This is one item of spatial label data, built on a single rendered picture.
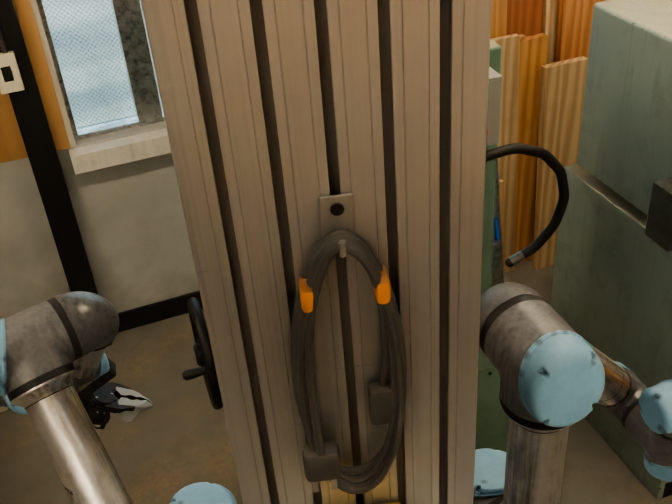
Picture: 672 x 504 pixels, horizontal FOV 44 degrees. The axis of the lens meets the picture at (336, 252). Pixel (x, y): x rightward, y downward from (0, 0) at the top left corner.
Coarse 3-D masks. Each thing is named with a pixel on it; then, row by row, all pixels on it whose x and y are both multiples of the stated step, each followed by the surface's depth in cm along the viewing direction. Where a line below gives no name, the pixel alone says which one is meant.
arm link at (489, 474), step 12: (480, 456) 148; (492, 456) 148; (504, 456) 148; (480, 468) 146; (492, 468) 145; (504, 468) 145; (480, 480) 143; (492, 480) 143; (504, 480) 142; (480, 492) 141; (492, 492) 141
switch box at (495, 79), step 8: (496, 72) 177; (496, 80) 175; (488, 88) 176; (496, 88) 176; (488, 96) 177; (496, 96) 177; (488, 104) 178; (496, 104) 178; (488, 112) 179; (496, 112) 180; (488, 120) 180; (496, 120) 181; (488, 128) 181; (496, 128) 182; (488, 136) 182; (496, 136) 183; (488, 144) 183
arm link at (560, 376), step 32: (512, 320) 114; (544, 320) 113; (512, 352) 112; (544, 352) 108; (576, 352) 108; (512, 384) 112; (544, 384) 107; (576, 384) 109; (512, 416) 116; (544, 416) 110; (576, 416) 112; (512, 448) 122; (544, 448) 118; (512, 480) 125; (544, 480) 122
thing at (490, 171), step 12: (492, 48) 178; (492, 60) 180; (492, 168) 195; (492, 180) 197; (492, 192) 199; (492, 204) 201; (492, 216) 203; (492, 228) 205; (492, 240) 207; (492, 252) 209
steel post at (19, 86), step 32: (0, 0) 261; (0, 32) 264; (0, 64) 268; (32, 96) 280; (32, 128) 286; (32, 160) 291; (64, 192) 302; (64, 224) 308; (64, 256) 315; (96, 288) 332
